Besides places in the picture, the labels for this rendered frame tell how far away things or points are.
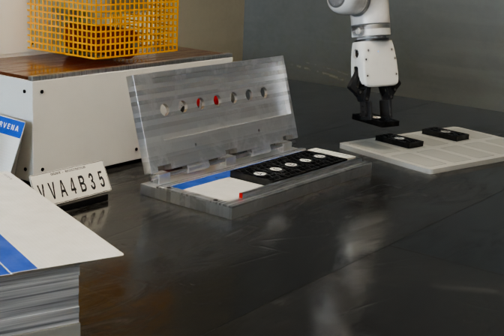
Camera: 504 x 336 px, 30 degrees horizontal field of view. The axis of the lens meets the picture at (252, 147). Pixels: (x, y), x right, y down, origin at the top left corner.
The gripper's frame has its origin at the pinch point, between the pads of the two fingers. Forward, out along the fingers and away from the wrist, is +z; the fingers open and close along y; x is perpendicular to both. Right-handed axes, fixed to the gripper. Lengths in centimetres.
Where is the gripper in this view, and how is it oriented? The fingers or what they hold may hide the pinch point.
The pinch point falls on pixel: (376, 110)
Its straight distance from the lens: 205.9
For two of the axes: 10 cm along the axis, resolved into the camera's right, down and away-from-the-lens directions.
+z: 0.7, 10.0, 0.6
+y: 8.2, -0.9, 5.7
